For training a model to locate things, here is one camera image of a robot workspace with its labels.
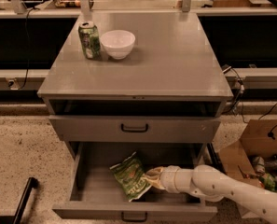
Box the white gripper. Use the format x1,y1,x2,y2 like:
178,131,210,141
145,165,179,193

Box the green jalapeno chip bag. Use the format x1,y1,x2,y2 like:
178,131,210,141
110,152,151,202

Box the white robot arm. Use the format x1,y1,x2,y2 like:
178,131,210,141
144,165,277,224

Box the open grey middle drawer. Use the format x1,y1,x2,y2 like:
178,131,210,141
53,142,217,223

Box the grey drawer cabinet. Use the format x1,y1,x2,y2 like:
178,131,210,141
36,10,235,161

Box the closed grey top drawer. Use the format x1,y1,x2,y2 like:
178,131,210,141
49,115,220,143

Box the black floor bar right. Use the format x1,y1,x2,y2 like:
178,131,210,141
207,143,225,173

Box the cardboard box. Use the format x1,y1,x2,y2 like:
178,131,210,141
218,119,277,219

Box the snack packages in box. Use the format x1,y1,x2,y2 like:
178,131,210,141
239,155,277,192

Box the black stand leg left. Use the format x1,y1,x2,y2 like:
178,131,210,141
0,177,39,224

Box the white ceramic bowl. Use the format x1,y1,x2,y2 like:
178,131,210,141
100,30,135,60

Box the green soda can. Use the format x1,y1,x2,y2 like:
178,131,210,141
78,21,101,59

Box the black cables right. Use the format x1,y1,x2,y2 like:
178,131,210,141
221,63,277,140

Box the black cable left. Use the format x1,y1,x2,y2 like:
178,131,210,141
18,7,41,91

